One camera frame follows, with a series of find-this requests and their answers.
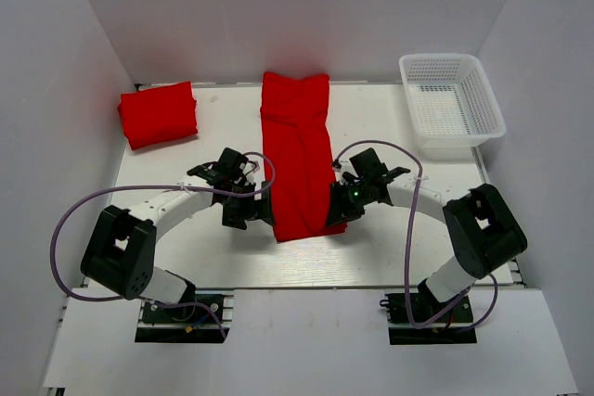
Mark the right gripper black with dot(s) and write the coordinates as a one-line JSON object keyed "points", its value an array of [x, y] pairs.
{"points": [[340, 210]]}

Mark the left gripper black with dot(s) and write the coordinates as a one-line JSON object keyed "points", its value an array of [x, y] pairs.
{"points": [[259, 209]]}

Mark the red t shirt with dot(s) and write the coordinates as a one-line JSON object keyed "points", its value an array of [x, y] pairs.
{"points": [[158, 115], [295, 138]]}

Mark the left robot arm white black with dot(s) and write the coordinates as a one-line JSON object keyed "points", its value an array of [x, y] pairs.
{"points": [[120, 254]]}

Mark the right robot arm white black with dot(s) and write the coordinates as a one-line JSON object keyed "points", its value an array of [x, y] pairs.
{"points": [[483, 232]]}

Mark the folded red t shirt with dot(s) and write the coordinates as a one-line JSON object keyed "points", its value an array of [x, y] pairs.
{"points": [[158, 115]]}

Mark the white plastic mesh basket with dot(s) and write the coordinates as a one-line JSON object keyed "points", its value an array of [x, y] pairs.
{"points": [[450, 101]]}

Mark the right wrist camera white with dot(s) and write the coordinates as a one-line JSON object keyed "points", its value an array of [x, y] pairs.
{"points": [[341, 166]]}

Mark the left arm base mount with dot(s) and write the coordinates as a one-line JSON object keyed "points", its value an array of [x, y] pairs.
{"points": [[189, 325]]}

